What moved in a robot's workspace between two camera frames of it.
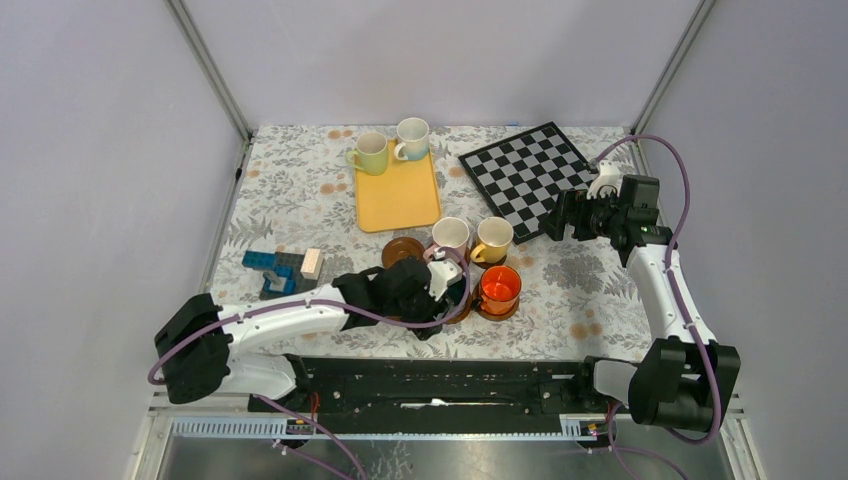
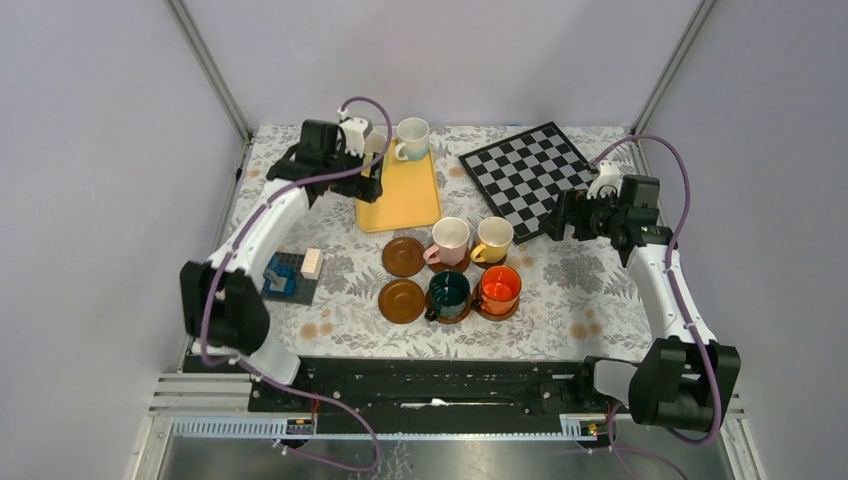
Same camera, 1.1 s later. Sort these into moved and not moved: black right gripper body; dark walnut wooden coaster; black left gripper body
Moved: black left gripper body
Not moved: dark walnut wooden coaster; black right gripper body
